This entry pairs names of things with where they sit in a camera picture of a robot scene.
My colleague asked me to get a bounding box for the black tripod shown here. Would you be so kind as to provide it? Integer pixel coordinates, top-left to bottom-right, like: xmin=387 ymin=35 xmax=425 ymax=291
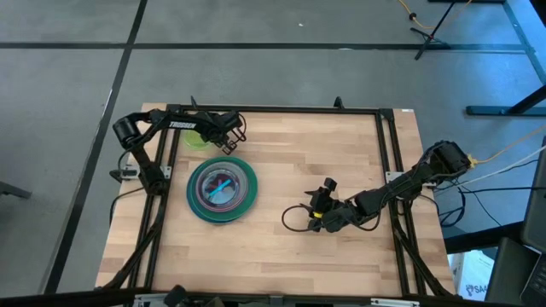
xmin=409 ymin=0 xmax=457 ymax=61

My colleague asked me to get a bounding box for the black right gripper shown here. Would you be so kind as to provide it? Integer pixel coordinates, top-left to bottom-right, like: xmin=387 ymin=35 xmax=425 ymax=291
xmin=303 ymin=177 xmax=357 ymax=235

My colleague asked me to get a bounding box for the black table frame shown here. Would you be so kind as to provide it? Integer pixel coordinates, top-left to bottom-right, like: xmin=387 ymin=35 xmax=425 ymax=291
xmin=96 ymin=96 xmax=457 ymax=307

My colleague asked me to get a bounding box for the blue desk frame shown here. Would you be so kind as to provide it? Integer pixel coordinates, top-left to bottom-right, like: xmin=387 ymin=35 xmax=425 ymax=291
xmin=464 ymin=0 xmax=546 ymax=117

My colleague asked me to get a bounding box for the small transparent green plate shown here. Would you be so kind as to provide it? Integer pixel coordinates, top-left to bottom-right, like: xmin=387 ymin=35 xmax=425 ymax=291
xmin=182 ymin=129 xmax=214 ymax=151

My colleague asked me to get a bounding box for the green plastic plate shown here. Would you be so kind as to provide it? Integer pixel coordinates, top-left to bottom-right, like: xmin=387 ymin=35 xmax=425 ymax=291
xmin=186 ymin=155 xmax=259 ymax=224

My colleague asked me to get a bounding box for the white cable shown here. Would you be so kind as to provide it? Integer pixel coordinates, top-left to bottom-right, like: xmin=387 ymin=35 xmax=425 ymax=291
xmin=434 ymin=144 xmax=546 ymax=191

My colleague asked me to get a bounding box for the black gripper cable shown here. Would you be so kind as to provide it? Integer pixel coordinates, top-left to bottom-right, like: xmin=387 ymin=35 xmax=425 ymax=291
xmin=281 ymin=203 xmax=325 ymax=234

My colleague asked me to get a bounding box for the grey furniture leg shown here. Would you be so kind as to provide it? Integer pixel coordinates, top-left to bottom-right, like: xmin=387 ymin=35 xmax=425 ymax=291
xmin=0 ymin=181 xmax=33 ymax=200

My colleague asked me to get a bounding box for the small transparent orange plate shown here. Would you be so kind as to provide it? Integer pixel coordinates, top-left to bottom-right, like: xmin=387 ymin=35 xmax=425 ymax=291
xmin=206 ymin=172 xmax=239 ymax=202

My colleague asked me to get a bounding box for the pink plastic plate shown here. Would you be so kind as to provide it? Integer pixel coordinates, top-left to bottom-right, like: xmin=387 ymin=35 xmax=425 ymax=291
xmin=195 ymin=164 xmax=250 ymax=213

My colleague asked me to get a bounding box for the black cable bundle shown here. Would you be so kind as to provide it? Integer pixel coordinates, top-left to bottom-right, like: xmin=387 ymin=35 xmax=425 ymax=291
xmin=439 ymin=159 xmax=546 ymax=228

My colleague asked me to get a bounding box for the white cardboard box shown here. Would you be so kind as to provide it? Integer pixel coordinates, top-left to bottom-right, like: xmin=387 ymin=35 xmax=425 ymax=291
xmin=448 ymin=250 xmax=491 ymax=302

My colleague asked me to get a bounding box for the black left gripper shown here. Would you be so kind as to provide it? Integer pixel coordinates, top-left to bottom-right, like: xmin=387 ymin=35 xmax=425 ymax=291
xmin=200 ymin=111 xmax=248 ymax=155

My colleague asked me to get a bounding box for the yellow cable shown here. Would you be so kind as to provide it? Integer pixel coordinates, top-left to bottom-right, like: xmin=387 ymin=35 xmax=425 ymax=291
xmin=468 ymin=125 xmax=546 ymax=166
xmin=397 ymin=0 xmax=474 ymax=31

